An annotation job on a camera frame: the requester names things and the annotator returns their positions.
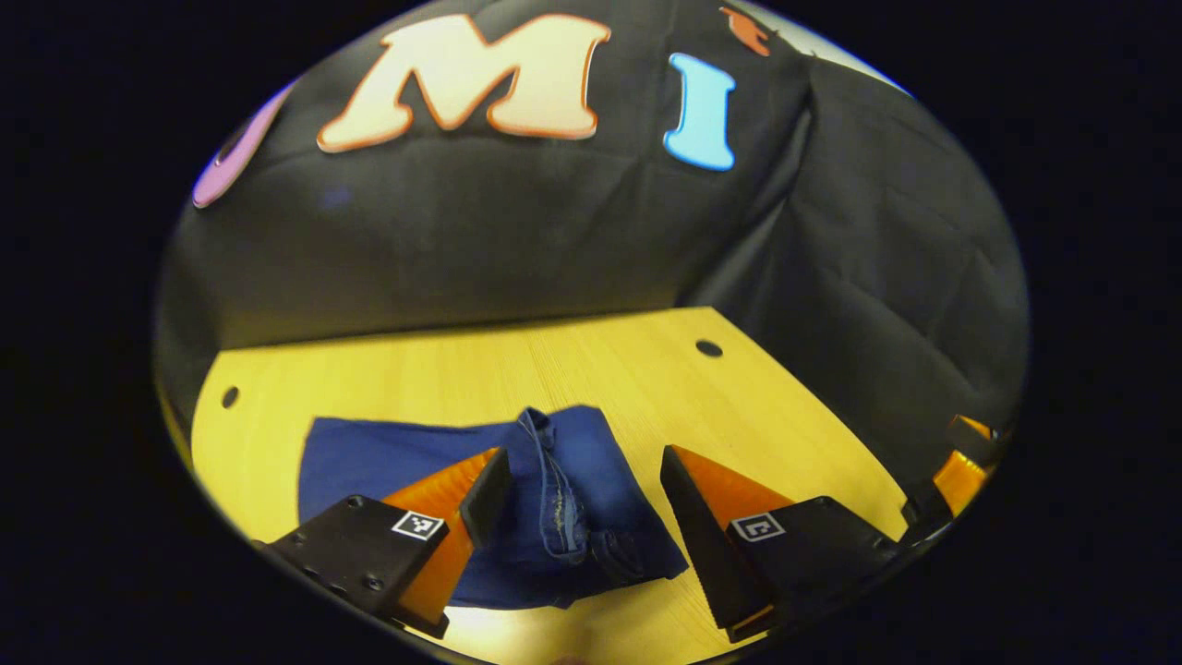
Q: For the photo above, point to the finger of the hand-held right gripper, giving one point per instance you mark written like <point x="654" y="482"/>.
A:
<point x="977" y="441"/>
<point x="951" y="485"/>

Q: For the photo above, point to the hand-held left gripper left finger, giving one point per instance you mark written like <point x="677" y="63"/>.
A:
<point x="485" y="489"/>

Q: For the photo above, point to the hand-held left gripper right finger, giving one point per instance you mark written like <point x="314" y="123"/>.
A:
<point x="693" y="536"/>

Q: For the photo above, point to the blue denim jeans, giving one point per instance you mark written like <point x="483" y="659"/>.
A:
<point x="591" y="499"/>

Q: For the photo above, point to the black backdrop cloth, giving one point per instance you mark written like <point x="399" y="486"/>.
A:
<point x="517" y="231"/>

